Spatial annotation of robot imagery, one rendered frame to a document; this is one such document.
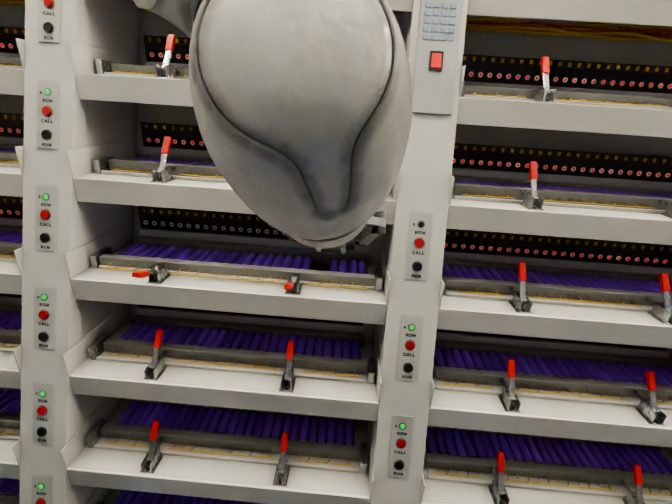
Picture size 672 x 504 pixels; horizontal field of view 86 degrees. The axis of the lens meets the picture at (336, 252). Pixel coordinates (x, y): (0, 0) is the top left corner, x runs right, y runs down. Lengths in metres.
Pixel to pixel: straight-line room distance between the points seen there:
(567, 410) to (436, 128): 0.59
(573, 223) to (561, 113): 0.20
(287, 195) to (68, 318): 0.75
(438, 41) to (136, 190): 0.61
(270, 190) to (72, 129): 0.72
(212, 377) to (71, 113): 0.56
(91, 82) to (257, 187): 0.72
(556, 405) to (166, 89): 0.96
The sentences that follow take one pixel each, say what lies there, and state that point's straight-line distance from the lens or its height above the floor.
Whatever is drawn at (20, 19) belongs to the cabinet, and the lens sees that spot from 1.26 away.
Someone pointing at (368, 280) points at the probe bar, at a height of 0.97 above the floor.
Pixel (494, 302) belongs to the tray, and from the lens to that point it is 0.77.
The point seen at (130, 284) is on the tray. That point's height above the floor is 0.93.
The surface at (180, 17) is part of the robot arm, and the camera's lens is 0.27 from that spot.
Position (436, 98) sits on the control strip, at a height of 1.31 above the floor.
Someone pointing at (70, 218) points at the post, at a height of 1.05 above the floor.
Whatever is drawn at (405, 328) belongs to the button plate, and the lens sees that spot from 0.70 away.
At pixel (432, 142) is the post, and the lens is 0.70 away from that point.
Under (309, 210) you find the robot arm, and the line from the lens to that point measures 0.17.
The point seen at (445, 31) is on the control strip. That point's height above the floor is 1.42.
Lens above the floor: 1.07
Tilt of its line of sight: 4 degrees down
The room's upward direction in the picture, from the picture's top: 4 degrees clockwise
